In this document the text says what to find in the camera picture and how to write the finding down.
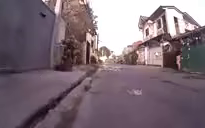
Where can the concrete kerb with gutter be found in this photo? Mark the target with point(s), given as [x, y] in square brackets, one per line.
[61, 100]

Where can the grey asphalt road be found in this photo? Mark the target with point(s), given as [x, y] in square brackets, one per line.
[146, 103]

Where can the distant tree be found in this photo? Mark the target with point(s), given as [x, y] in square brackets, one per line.
[105, 51]

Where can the green metal fence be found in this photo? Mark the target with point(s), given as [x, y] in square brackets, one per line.
[198, 56]

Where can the white two-storey house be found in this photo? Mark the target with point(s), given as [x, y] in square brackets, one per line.
[165, 30]

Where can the grey concrete wall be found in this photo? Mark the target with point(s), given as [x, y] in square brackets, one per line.
[20, 36]

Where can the grey concrete pavement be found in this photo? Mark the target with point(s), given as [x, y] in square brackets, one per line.
[23, 93]

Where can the potted bush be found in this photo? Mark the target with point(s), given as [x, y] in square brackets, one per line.
[68, 53]

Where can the ivy-covered building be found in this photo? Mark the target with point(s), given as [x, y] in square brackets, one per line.
[80, 23]

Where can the pale litter scrap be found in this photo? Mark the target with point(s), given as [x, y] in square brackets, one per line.
[134, 92]

